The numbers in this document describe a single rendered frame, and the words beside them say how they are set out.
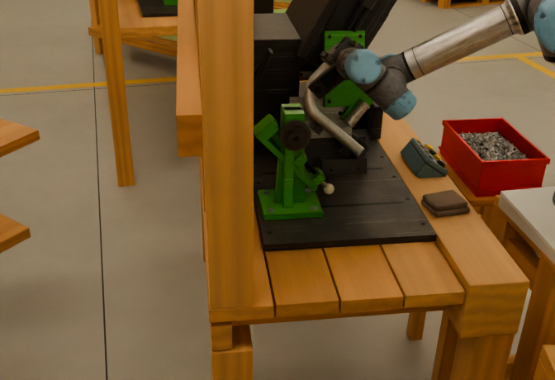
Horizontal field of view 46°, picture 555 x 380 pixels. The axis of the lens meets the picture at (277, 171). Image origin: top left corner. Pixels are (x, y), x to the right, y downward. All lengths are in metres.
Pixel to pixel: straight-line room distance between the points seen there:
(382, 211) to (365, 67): 0.41
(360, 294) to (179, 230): 1.94
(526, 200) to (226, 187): 0.92
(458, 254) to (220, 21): 0.80
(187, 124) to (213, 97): 0.14
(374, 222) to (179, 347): 1.20
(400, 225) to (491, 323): 0.31
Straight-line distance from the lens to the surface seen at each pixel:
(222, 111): 1.14
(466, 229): 1.66
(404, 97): 1.51
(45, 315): 2.85
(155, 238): 3.21
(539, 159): 2.05
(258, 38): 1.86
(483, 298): 1.51
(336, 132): 1.77
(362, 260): 1.53
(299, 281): 1.45
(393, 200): 1.74
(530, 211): 1.81
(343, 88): 1.84
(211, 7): 1.09
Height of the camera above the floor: 1.75
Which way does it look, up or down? 28 degrees down
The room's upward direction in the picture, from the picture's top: 1 degrees clockwise
